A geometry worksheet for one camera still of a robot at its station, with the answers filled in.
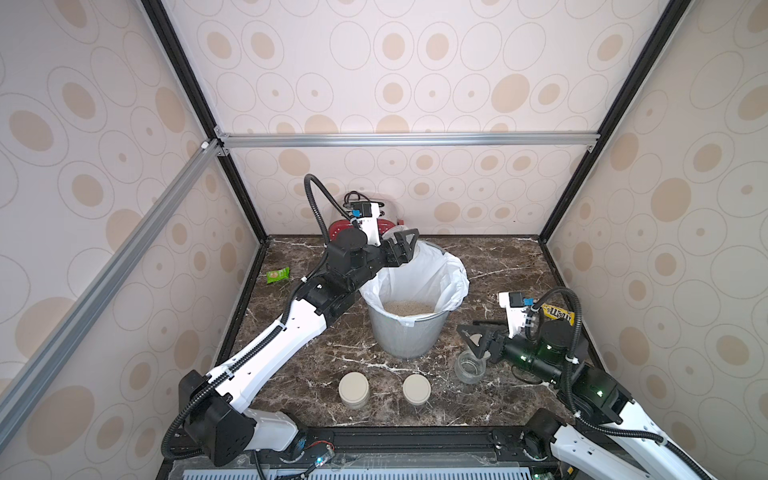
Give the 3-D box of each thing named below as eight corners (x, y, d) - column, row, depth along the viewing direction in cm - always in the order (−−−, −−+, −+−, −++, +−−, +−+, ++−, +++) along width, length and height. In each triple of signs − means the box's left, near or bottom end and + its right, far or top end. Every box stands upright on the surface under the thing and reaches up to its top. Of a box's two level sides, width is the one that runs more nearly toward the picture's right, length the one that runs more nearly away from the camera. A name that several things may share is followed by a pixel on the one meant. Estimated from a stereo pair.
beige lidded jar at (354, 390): (340, 409, 81) (336, 401, 75) (343, 381, 86) (340, 371, 80) (368, 409, 81) (367, 401, 75) (370, 381, 86) (368, 371, 80)
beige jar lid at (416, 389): (402, 405, 82) (403, 403, 80) (402, 376, 87) (402, 374, 85) (431, 405, 82) (432, 403, 80) (429, 376, 87) (430, 374, 85)
